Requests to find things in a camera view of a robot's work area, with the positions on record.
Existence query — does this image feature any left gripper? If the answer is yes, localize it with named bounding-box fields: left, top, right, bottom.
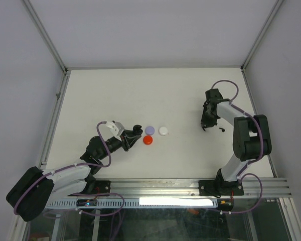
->
left=98, top=130, right=140, bottom=160

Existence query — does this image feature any red earbud case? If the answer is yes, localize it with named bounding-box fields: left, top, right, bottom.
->
left=143, top=135, right=153, bottom=145

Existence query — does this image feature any purple earbud case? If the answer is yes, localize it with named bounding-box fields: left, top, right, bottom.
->
left=145, top=126, right=155, bottom=136

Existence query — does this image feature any black earbud case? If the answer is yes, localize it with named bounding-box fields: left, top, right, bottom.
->
left=132, top=125, right=143, bottom=135

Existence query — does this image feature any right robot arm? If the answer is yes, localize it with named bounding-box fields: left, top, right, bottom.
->
left=198, top=88, right=272, bottom=198

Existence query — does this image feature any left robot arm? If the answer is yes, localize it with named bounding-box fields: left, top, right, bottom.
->
left=6, top=125, right=143, bottom=221

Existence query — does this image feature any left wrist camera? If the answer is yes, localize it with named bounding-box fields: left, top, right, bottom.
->
left=105, top=121, right=124, bottom=140

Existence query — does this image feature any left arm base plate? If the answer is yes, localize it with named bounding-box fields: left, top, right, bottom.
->
left=72, top=179, right=111, bottom=197

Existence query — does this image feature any aluminium mounting rail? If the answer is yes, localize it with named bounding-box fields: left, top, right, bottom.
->
left=105, top=176, right=292, bottom=199

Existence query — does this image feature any slotted cable duct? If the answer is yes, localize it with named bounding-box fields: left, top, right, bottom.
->
left=46, top=197, right=218, bottom=209

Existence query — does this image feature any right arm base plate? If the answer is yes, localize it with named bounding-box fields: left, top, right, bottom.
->
left=198, top=180, right=244, bottom=198

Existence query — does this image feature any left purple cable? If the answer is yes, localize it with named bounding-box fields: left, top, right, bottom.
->
left=14, top=121, right=125, bottom=241

